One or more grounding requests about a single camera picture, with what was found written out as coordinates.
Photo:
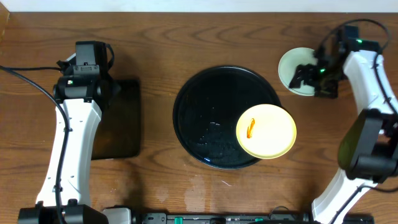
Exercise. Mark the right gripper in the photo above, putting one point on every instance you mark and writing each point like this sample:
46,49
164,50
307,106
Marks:
329,93

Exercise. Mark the pale blue plate back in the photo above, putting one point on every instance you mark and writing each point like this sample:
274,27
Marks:
287,67

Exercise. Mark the yellow plate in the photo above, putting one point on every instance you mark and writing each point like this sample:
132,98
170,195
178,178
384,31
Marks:
266,131

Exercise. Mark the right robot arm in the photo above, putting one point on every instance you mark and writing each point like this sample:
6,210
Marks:
367,155

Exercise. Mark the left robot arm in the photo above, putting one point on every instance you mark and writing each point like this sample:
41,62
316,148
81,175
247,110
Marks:
80,95

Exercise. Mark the black rectangular tray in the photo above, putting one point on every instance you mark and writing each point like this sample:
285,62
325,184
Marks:
118,134

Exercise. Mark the round black serving tray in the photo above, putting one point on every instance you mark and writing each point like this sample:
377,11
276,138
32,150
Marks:
207,109

